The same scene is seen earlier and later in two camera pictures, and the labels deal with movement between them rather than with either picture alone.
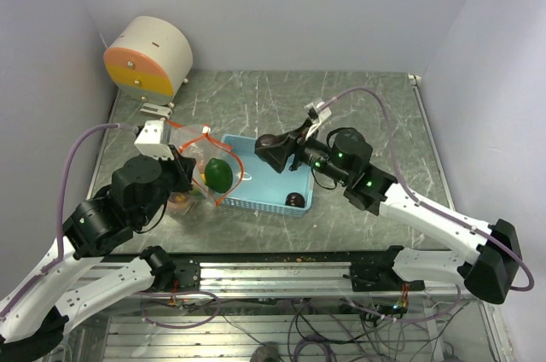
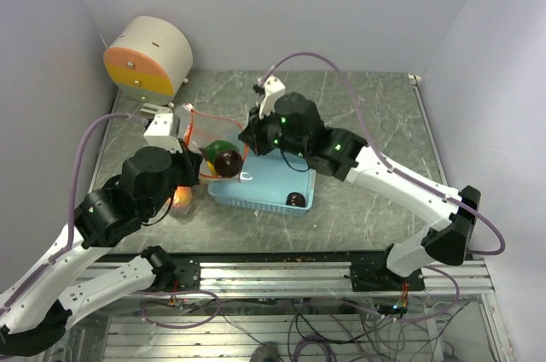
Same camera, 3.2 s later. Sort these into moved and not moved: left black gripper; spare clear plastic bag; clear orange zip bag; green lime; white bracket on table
Moved: spare clear plastic bag; green lime
Not moved: white bracket on table; clear orange zip bag; left black gripper
